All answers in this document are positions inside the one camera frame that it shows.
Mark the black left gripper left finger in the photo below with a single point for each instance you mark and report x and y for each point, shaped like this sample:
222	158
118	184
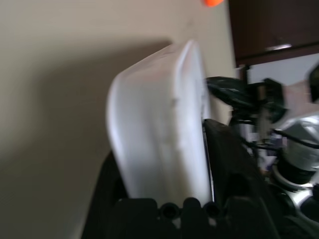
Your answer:
107	189

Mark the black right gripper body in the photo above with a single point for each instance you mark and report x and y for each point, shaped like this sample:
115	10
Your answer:
249	99

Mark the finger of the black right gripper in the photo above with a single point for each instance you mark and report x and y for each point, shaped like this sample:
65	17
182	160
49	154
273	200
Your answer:
221	87

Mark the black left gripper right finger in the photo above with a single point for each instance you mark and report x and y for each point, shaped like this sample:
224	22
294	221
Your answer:
231	169

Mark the white pencil case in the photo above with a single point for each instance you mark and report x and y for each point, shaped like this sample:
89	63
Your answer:
154	119

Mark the orange and teal backpack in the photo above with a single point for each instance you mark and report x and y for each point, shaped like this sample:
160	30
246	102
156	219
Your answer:
213	2

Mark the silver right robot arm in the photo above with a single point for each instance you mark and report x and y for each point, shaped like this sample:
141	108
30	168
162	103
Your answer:
299	132

